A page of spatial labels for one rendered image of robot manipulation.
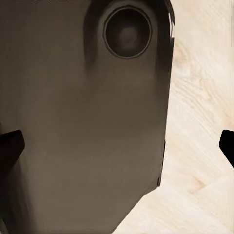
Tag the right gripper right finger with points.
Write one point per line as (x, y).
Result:
(226, 145)

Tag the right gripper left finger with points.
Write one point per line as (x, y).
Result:
(11, 146)

